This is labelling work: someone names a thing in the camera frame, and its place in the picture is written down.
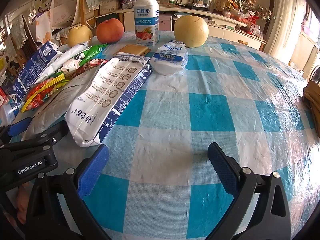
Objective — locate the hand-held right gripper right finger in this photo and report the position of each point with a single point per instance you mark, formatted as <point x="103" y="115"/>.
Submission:
<point x="222" y="170"/>

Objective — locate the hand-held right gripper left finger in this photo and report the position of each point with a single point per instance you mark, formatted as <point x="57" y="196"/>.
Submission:
<point x="93" y="172"/>

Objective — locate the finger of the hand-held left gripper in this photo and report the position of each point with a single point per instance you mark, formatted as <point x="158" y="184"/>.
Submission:
<point x="18" y="127"/>
<point x="50" y="133"/>

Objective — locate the small clear plastic bottle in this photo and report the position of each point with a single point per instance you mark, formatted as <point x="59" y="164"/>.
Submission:
<point x="8" y="112"/>

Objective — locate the grey mailer bag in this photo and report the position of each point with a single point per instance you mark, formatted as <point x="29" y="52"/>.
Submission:
<point x="50" y="110"/>

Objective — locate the red yellow snack packet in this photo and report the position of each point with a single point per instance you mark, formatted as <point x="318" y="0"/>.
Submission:
<point x="41" y="95"/>

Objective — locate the blue white carton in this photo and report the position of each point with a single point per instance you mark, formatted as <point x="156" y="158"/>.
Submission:
<point x="32" y="72"/>

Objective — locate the white blue milk pouch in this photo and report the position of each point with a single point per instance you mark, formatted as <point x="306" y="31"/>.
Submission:
<point x="105" y="97"/>

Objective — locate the white squeeze tube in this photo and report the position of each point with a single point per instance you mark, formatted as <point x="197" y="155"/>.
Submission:
<point x="72" y="53"/>

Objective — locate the red candy wrapper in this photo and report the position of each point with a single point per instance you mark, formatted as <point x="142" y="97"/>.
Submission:
<point x="96" y="62"/>

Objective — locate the green white wipes packet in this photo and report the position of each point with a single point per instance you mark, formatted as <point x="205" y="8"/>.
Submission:
<point x="93" y="51"/>

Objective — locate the gold box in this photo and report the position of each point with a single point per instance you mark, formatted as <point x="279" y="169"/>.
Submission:
<point x="132" y="49"/>

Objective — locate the blue white checked tablecloth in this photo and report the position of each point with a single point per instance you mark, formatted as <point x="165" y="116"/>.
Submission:
<point x="175" y="130"/>

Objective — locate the yellow pear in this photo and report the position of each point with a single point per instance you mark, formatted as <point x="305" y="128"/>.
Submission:
<point x="191" y="31"/>
<point x="79" y="36"/>

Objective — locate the brown wooden chair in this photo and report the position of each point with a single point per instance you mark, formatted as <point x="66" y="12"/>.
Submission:
<point x="311" y="97"/>

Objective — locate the red apple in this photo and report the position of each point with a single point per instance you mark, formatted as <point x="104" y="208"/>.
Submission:
<point x="110" y="31"/>

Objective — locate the light wooden chair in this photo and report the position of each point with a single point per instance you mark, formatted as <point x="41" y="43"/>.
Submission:
<point x="81" y="12"/>

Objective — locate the white printed chair cover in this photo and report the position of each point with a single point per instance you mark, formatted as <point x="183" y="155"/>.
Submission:
<point x="65" y="2"/>

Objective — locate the white washing machine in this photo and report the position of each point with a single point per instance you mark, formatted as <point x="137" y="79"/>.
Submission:
<point x="316" y="73"/>

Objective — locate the white tv cabinet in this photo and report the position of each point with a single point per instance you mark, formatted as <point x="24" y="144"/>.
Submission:
<point x="225" y="28"/>

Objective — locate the red gift bag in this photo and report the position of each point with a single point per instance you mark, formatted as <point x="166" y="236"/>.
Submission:
<point x="252" y="23"/>

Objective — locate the white strawberry yogurt bottle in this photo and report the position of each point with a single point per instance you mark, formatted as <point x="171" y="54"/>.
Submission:
<point x="147" y="17"/>

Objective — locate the pink storage case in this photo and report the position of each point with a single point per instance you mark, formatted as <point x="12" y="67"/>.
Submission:
<point x="165" y="22"/>

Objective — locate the artificial flower arrangement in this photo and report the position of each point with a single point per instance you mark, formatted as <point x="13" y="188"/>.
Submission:
<point x="255" y="7"/>

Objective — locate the golden ornament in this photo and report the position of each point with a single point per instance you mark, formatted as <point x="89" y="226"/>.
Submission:
<point x="222" y="3"/>

